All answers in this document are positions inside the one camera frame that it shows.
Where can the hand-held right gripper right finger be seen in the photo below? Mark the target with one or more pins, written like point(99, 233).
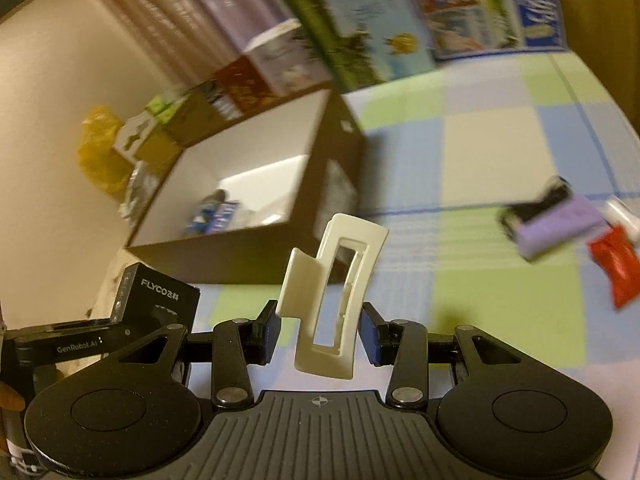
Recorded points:
point(370, 335)

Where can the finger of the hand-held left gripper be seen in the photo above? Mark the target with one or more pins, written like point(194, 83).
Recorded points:
point(122, 339)
point(80, 326)

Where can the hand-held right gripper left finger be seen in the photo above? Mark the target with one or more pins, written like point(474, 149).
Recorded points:
point(270, 335)

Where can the black product box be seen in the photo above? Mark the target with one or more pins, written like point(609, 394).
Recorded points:
point(160, 300)

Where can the brown cardboard box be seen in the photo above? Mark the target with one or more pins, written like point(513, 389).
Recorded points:
point(225, 260)

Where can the white hair claw clip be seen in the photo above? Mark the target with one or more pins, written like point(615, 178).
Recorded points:
point(350, 240)

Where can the blue tissue packet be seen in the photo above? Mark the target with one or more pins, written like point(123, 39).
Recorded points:
point(220, 217)

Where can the person's left hand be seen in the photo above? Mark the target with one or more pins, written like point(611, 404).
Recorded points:
point(10, 396)

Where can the silver foil bag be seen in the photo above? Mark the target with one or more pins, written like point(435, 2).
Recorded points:
point(140, 190)

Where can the yellow plastic bag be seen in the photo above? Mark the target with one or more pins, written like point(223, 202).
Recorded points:
point(100, 155)

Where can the purple small case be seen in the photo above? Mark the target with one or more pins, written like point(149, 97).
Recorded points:
point(555, 225)

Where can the checked tablecloth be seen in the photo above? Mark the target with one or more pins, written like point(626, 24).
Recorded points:
point(475, 135)

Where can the brown cardboard carton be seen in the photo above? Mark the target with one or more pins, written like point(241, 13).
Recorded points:
point(192, 120)

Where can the pile of green packets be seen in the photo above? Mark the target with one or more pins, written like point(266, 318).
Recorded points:
point(160, 105)

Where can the black white paper bag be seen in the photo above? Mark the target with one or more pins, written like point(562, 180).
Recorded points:
point(217, 100)

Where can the red box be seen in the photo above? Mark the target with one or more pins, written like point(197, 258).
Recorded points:
point(245, 85)

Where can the red packet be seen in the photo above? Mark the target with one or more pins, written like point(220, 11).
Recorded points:
point(620, 265)

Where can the white gift box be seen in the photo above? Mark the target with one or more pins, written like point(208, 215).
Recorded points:
point(290, 60)

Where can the green milk carton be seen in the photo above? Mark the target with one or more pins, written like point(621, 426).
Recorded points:
point(360, 20)

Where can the pink brown curtain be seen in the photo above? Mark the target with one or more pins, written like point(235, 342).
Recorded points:
point(175, 10)

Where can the blue milk carton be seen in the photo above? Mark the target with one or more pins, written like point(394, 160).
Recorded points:
point(475, 10)

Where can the yellow curtain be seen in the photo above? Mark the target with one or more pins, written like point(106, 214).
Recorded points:
point(600, 10)

